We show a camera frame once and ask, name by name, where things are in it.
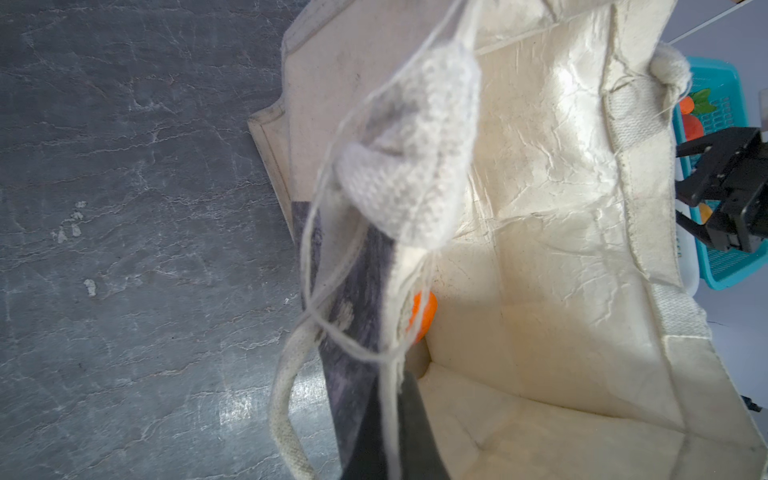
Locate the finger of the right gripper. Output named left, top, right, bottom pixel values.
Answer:
left=675, top=211, right=717, bottom=249
left=676, top=134, right=718, bottom=158

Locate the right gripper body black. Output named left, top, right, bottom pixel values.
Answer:
left=701, top=127, right=767, bottom=252

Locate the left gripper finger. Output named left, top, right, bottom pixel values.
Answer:
left=339, top=368, right=451, bottom=480

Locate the orange fruit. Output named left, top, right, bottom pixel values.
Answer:
left=408, top=292, right=438, bottom=343

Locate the cream canvas tote bag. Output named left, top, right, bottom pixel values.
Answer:
left=249, top=1, right=767, bottom=479

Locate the red tomato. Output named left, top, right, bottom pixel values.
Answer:
left=682, top=114, right=705, bottom=141

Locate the orange carrot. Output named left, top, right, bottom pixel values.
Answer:
left=679, top=88, right=718, bottom=116

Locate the teal plastic vegetable basket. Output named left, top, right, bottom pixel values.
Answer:
left=673, top=57, right=767, bottom=290

